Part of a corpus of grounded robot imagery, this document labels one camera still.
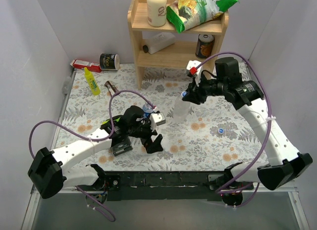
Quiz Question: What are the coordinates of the small blue-label water bottle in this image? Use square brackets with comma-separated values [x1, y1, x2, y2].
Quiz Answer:
[142, 102, 156, 118]

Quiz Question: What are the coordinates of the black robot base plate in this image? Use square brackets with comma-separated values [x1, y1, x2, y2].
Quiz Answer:
[80, 171, 254, 206]

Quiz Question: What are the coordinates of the clear plastic bottle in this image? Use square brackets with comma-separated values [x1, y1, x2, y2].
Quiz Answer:
[173, 95, 190, 123]

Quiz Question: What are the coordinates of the brown chocolate bar wrapper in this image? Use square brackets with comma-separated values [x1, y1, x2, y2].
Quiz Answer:
[104, 81, 119, 97]

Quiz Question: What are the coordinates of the black white paper cup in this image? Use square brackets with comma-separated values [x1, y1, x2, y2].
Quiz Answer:
[99, 53, 120, 71]

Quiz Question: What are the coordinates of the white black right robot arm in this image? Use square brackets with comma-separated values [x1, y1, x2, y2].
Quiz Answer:
[182, 57, 313, 192]

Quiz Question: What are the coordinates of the dark tin can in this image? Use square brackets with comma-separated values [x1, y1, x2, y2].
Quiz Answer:
[195, 34, 214, 59]

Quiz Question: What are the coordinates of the yellow squeeze bottle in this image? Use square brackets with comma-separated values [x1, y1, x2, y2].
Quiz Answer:
[84, 67, 101, 95]

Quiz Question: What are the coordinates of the green chips bag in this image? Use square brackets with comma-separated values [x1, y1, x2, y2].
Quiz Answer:
[166, 0, 238, 33]

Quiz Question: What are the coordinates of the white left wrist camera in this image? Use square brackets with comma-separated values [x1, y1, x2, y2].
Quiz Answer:
[150, 113, 166, 130]

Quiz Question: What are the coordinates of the floral table cloth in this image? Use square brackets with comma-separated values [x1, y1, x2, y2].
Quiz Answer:
[62, 64, 261, 171]

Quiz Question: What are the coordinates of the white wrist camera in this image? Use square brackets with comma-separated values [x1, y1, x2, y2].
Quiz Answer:
[150, 113, 166, 130]
[185, 60, 203, 86]

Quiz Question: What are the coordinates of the wooden two-tier shelf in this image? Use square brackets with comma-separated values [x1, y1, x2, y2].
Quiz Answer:
[127, 0, 229, 89]

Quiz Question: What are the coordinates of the lying white bottle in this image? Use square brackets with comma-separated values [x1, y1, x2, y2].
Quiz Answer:
[143, 32, 176, 54]

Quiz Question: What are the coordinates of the black green razor box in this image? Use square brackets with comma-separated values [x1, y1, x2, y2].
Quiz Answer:
[110, 115, 133, 156]

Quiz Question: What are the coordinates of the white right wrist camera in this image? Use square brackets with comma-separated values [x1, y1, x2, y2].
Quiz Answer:
[185, 60, 203, 86]

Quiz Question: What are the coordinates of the cream lotion bottle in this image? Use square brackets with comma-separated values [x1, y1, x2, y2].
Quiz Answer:
[147, 0, 167, 27]

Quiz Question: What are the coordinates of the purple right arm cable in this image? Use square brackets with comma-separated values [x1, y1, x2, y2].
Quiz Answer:
[195, 51, 273, 207]

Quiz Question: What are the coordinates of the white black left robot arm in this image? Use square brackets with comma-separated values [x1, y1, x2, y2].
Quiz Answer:
[28, 106, 166, 199]

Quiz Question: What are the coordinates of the red white toothpaste box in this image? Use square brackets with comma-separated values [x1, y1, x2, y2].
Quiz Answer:
[70, 59, 102, 73]

